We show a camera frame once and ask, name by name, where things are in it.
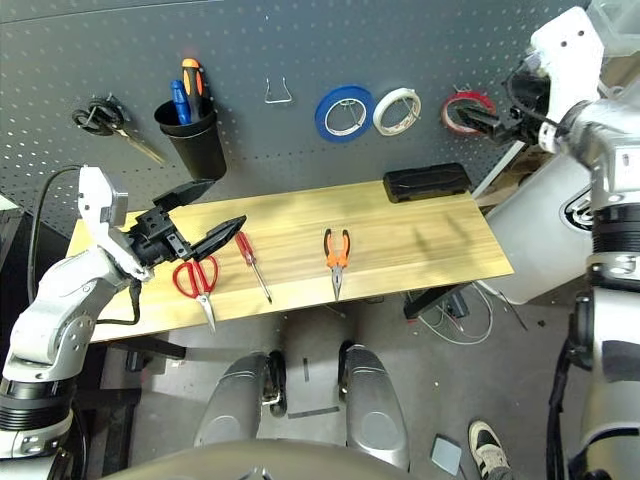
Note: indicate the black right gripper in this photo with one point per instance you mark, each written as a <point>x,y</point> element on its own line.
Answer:
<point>527,100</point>

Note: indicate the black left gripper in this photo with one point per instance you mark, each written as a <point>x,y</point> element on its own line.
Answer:
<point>157,237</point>

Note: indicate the red tape roll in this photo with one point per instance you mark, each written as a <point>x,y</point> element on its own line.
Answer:
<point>450,102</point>

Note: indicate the orange black pliers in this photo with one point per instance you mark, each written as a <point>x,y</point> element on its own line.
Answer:
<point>336,260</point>

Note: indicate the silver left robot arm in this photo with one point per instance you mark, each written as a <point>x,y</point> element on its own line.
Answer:
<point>55,310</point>

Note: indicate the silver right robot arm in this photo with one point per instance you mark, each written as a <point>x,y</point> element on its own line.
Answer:
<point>615,250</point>

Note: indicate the dark grey pegboard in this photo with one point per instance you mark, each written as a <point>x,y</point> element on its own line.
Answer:
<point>300,40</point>

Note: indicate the silver double prong hook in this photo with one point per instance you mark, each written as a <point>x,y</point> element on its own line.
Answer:
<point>461,90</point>

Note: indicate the black plastic cup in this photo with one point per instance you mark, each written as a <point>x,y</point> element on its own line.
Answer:
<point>197,150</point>

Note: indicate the black tool case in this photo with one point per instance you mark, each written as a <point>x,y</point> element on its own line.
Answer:
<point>425,182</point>

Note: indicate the white tape roll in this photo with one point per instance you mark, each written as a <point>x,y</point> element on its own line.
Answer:
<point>380,120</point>

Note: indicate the blue tape roll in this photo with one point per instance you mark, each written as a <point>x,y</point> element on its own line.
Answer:
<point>322,127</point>

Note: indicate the clear plastic bin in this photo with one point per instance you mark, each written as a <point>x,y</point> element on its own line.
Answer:
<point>620,30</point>

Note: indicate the black table leg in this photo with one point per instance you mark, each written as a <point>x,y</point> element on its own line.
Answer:
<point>430,300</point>

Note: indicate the black power adapter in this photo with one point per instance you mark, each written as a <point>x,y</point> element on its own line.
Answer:
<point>457,306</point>

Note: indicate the silver left robot leg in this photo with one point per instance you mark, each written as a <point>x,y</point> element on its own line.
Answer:
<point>235,400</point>

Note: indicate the silver robot leg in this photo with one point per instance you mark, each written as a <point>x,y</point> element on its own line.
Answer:
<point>235,400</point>
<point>375,410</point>

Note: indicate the grey robot torso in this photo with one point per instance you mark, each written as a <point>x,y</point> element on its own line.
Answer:
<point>250,462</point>

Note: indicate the silver right robot leg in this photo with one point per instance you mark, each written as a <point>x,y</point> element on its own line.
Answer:
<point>375,410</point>

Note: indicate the white black sneaker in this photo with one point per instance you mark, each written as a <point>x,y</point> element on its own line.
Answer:
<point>487,450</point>

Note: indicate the grey square pad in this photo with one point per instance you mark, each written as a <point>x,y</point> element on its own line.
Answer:
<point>446,455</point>

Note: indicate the white metal rack post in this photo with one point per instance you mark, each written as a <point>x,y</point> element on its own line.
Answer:
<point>500,167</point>

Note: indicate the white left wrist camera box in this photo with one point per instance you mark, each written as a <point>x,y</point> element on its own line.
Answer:
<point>95,200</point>

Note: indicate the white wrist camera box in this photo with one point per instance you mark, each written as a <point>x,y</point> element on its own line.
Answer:
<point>95,200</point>
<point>570,55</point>

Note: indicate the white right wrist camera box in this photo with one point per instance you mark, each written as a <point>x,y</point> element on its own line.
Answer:
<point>570,55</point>

